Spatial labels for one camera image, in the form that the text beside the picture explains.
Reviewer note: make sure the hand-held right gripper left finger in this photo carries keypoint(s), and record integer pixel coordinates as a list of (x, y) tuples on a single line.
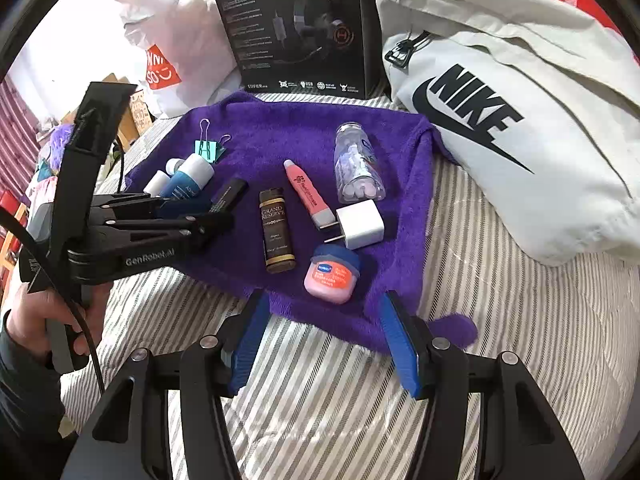
[(250, 340)]

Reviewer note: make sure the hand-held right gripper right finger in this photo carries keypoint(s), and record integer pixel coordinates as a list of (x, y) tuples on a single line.
[(400, 345)]

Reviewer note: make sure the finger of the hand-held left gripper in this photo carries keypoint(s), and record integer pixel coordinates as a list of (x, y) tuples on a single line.
[(190, 208), (200, 228)]

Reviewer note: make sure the blue and white deodorant stick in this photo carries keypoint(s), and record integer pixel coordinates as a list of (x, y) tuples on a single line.
[(192, 175)]

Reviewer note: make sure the small grey-white cylinder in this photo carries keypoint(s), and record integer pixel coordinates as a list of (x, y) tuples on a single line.
[(156, 183)]

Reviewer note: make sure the black tube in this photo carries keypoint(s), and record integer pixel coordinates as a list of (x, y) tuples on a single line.
[(230, 192)]

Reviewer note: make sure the cream lotion tube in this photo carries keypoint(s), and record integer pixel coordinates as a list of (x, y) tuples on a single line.
[(175, 166)]

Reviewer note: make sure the teal binder clip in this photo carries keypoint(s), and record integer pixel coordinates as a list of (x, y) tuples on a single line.
[(206, 149)]

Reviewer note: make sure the dark brown perfume bottle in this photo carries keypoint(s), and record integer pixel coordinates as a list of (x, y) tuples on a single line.
[(276, 240)]

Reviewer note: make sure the pink jar with blue lid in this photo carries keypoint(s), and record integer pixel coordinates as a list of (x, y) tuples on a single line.
[(330, 275)]

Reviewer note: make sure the pink lip gloss tube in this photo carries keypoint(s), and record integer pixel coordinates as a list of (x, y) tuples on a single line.
[(305, 192)]

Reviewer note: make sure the white charger plug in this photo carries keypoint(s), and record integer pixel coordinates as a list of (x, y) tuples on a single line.
[(360, 225)]

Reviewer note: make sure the person's left forearm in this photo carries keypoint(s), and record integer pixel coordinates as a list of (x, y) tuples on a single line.
[(25, 400)]

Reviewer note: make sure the person's left hand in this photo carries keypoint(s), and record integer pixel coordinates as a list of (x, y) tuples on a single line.
[(32, 305)]

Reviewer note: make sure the brown notebook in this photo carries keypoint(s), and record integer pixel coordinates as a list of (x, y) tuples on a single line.
[(140, 115)]

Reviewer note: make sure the pink striped cloth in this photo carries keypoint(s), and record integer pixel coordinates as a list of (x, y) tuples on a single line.
[(20, 130)]

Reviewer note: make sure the striped bed blanket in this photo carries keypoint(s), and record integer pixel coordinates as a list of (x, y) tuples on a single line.
[(475, 285)]

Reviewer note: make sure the purple towel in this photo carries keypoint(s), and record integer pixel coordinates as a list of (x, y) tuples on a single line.
[(250, 130)]

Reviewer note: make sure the white shopping bag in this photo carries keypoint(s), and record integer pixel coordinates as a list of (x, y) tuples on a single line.
[(190, 60)]

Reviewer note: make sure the clear pill bottle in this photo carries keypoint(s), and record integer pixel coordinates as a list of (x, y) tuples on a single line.
[(357, 180)]

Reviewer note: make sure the black headset box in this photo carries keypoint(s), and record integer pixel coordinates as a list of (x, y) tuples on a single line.
[(260, 35)]

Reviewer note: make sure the grey bag with black logo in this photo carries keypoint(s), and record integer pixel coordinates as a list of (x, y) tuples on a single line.
[(550, 85)]

